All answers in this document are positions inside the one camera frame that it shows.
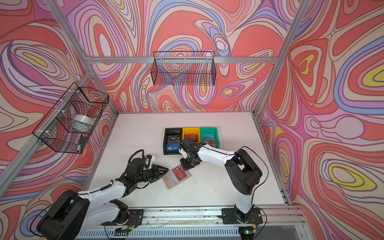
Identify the black plastic bin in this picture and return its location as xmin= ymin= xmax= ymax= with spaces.
xmin=163 ymin=128 xmax=183 ymax=155

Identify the black wire basket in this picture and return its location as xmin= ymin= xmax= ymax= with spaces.
xmin=33 ymin=83 xmax=110 ymax=154
xmin=151 ymin=51 xmax=217 ymax=86

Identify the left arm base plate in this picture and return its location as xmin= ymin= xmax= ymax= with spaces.
xmin=102 ymin=209 xmax=144 ymax=227

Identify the black card in bin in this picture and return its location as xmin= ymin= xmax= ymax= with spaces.
xmin=167 ymin=135 xmax=181 ymax=143

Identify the tan leather card holder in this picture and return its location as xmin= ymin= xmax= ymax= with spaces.
xmin=162 ymin=165 xmax=191 ymax=190

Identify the aluminium front rail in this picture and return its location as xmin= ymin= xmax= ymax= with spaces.
xmin=128 ymin=205 xmax=307 ymax=228

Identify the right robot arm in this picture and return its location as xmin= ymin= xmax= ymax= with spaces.
xmin=179 ymin=138 xmax=263 ymax=215

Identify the red card in yellow bin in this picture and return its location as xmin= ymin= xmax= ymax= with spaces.
xmin=184 ymin=134 xmax=199 ymax=142

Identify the yellow plastic bin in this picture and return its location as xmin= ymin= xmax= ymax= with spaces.
xmin=182 ymin=128 xmax=201 ymax=144

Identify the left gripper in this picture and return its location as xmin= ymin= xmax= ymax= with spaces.
xmin=134 ymin=165 xmax=169 ymax=185

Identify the green plastic bin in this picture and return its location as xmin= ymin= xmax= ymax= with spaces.
xmin=200 ymin=127 xmax=220 ymax=149

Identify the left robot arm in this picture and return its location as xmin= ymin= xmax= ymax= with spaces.
xmin=33 ymin=150 xmax=169 ymax=240

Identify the red credit card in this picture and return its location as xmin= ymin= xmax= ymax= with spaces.
xmin=173 ymin=166 xmax=188 ymax=182

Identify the black wire basket on left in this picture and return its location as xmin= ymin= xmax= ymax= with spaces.
xmin=33 ymin=83 xmax=110 ymax=154

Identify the red card in green bin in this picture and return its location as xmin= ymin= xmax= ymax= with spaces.
xmin=203 ymin=140 xmax=217 ymax=148

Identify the blue VIP card in bin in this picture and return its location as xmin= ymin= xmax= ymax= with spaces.
xmin=166 ymin=143 xmax=180 ymax=151

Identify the black wire basket at back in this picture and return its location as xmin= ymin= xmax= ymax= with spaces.
xmin=151 ymin=51 xmax=217 ymax=86

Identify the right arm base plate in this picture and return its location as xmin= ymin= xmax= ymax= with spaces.
xmin=218 ymin=207 xmax=264 ymax=226

